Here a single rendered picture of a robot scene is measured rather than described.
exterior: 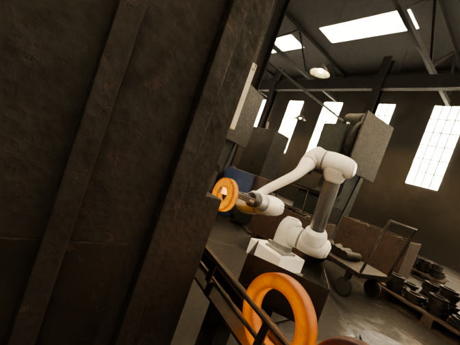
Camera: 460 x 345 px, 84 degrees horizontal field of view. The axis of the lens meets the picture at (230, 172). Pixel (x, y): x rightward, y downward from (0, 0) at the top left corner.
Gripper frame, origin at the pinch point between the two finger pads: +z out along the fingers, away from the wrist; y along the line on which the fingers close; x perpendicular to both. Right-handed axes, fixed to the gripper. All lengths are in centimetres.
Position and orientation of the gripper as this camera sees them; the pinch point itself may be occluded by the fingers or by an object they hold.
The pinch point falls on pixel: (226, 191)
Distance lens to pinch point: 117.6
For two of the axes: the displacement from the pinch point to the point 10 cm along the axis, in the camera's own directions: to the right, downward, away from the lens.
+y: -5.8, -2.5, 7.7
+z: -7.2, -2.8, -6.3
